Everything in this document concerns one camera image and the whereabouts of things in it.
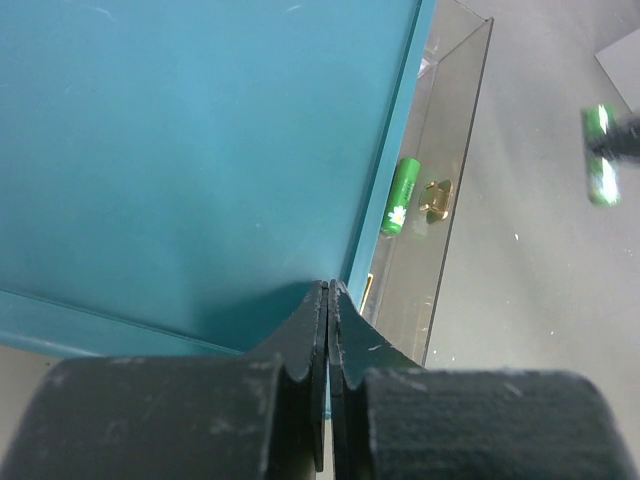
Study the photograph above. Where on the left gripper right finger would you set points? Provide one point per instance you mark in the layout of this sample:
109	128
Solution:
393	419

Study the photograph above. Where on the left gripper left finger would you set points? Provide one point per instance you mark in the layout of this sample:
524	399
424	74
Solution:
259	415

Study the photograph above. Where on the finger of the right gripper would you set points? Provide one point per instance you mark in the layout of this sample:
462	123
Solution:
620	143

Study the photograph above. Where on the green mascara tube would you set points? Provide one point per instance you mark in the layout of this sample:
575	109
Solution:
601	173
400	194

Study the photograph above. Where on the clear drawer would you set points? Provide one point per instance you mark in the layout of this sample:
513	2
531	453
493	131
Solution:
408	267

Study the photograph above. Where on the teal drawer organizer box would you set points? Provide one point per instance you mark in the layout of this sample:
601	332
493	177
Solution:
176	174

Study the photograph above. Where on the gold black lipstick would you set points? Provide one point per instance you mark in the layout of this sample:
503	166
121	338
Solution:
366	293

